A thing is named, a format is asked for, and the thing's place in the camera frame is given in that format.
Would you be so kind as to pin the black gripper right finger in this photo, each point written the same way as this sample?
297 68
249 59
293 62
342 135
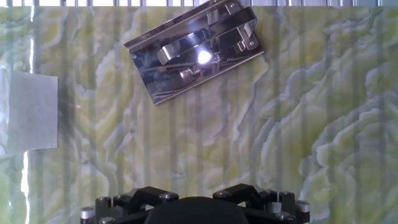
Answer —
248 194

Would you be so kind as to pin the green marble pattern mat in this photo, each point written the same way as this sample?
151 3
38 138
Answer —
280 124

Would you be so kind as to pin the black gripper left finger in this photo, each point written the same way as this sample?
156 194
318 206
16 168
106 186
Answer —
136 199

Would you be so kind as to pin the white toilet paper roll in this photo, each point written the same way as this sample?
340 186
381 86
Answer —
32 112

